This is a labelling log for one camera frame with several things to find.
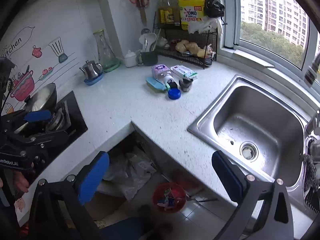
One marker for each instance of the cooking oil bottle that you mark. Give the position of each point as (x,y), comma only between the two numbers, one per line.
(168,14)

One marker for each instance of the steel teapot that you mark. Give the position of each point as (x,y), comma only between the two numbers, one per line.
(91,70)

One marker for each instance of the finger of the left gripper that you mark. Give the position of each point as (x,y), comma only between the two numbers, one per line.
(42,115)

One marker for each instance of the glass carafe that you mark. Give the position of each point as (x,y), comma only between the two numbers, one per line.
(104,50)

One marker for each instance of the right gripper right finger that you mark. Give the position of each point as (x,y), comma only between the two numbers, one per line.
(231,177)

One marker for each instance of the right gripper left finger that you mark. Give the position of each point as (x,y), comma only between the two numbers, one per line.
(90,176)

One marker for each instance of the black wire rack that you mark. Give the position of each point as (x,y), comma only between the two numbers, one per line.
(206,34)

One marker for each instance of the blue round lid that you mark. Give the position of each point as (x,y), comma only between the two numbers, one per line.
(174,93)

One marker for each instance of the dark green gold-handled mug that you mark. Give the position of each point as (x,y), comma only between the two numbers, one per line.
(149,58)

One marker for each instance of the white ceramic sugar jar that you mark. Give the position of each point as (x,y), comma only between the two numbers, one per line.
(130,59)

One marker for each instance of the black green small box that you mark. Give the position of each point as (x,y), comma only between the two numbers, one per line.
(171,84)

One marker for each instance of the green coaster tray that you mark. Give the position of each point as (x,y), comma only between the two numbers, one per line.
(111,64)

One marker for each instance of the stainless steel sink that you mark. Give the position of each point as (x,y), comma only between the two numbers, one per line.
(260,130)

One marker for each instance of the red trash bin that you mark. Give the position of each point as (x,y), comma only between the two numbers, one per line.
(169,198)

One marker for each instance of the steel wok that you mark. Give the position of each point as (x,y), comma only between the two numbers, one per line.
(44,99)

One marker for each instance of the black gas stove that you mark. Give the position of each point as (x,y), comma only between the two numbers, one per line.
(66,117)

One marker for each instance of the person's hand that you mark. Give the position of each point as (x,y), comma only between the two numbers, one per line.
(18,179)

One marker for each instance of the white green medicine box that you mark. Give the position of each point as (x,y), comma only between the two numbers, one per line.
(184,72)

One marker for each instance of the black bag on rack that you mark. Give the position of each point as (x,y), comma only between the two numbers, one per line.
(214,9)

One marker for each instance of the ginger root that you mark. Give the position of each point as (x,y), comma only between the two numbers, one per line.
(192,47)

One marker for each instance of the purple label plastic bottle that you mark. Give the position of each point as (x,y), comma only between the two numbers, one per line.
(162,74)

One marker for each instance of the yellow detergent bottle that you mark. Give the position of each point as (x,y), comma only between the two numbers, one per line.
(191,11)

